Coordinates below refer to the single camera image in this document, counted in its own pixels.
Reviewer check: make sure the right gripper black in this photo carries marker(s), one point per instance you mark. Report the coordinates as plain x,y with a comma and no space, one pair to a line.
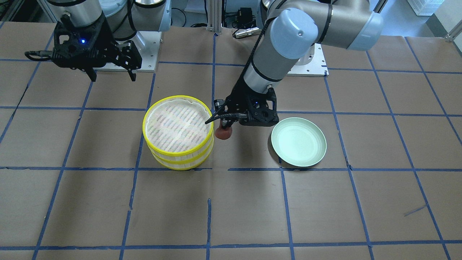
103,46

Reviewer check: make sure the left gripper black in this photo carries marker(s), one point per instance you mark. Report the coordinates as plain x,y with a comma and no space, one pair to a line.
241,98

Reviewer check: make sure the brown bun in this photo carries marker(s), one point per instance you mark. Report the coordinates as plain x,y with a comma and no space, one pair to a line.
223,133

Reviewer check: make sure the yellow steamer layer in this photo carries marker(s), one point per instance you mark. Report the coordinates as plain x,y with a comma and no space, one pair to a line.
176,126
184,162

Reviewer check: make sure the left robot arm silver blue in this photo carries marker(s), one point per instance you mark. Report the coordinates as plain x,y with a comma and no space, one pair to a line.
291,28

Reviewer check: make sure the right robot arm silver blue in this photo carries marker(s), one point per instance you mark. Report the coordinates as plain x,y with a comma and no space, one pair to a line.
138,15

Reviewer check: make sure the green plate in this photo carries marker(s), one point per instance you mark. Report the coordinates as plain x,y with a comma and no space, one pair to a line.
299,142

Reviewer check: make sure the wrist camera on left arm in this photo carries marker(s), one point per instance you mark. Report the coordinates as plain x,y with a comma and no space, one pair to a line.
235,113

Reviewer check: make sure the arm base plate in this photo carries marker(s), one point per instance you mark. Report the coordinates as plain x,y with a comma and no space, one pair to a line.
147,43
313,64

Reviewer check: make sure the aluminium frame post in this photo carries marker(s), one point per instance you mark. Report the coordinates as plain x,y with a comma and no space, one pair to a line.
214,13

